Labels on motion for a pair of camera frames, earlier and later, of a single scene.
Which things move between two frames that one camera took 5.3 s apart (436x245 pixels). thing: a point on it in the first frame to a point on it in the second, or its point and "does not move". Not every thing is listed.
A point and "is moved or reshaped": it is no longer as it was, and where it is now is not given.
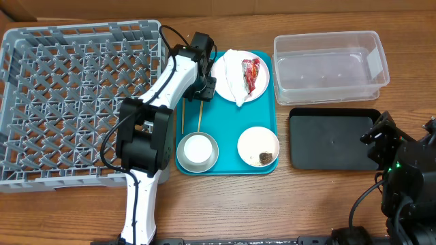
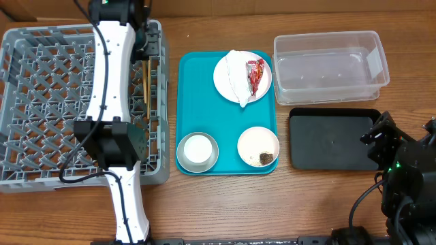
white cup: [197, 148] does not move
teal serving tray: [225, 122] does not move
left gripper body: [203, 89] to [149, 43]
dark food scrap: [266, 158] does not move
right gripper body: [380, 133] does not move
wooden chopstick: [183, 110] to [144, 74]
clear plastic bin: [325, 67] does not move
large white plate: [221, 82] does not move
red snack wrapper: [251, 70] is moved or reshaped
